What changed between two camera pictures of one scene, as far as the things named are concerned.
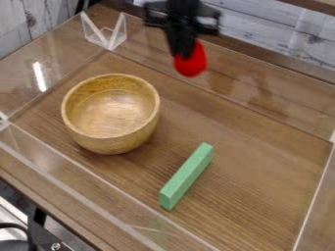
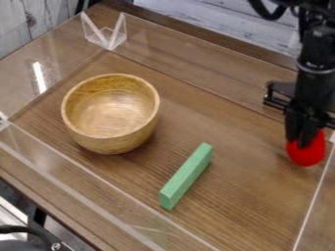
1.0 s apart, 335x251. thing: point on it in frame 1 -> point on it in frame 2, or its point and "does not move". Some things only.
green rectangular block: (188, 175) does not move
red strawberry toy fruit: (194, 65) -> (309, 155)
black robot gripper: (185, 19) -> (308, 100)
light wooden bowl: (110, 111) does not move
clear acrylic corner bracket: (106, 37) does not move
